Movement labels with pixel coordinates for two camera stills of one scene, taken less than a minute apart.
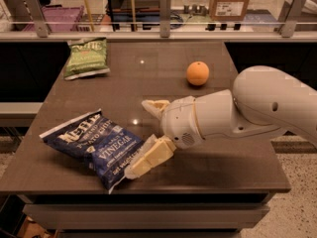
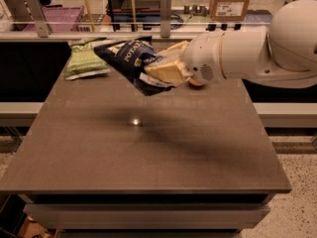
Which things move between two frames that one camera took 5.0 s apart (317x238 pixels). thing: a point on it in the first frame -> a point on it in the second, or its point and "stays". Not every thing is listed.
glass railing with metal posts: x=158 y=15 stays
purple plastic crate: x=58 y=18 stays
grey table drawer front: x=147 y=215 stays
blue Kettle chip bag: x=97 y=143 -> x=131 y=57
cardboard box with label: x=229 y=2 stays
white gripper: x=178 y=121 -> x=202 y=58
